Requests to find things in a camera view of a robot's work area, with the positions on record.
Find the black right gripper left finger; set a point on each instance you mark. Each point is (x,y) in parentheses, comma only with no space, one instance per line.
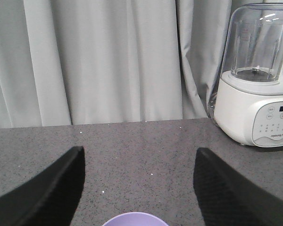
(51,197)

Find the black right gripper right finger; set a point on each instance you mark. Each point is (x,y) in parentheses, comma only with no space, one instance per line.
(227,198)

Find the purple plastic bowl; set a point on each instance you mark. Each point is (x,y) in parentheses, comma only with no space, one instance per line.
(135,219)

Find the white blender appliance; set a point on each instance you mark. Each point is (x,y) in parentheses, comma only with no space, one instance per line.
(247,101)

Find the light grey curtain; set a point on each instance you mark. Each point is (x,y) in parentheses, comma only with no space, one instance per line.
(68,62)

